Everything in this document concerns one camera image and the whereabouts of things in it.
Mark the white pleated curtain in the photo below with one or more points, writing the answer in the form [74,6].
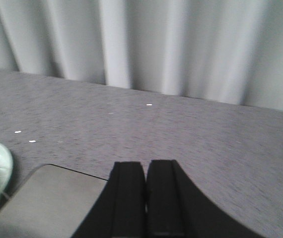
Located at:
[229,51]

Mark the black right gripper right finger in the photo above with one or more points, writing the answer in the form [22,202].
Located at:
[177,208]

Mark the black silver kitchen scale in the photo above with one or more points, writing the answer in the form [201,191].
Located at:
[52,203]

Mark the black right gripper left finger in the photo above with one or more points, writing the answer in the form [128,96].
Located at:
[119,211]

